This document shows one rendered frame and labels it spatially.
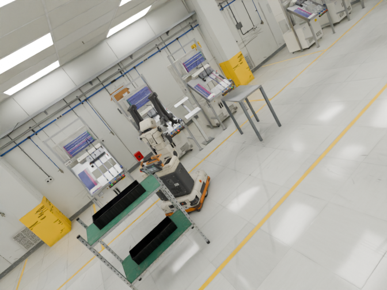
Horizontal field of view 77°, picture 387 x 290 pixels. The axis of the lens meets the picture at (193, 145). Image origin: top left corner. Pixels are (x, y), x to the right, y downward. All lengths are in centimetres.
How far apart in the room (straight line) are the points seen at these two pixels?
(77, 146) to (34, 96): 197
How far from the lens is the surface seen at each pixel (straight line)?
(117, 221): 254
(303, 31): 768
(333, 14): 889
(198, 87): 540
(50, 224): 637
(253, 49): 859
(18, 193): 621
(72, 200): 674
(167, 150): 355
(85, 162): 498
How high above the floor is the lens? 195
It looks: 20 degrees down
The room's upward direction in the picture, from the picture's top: 34 degrees counter-clockwise
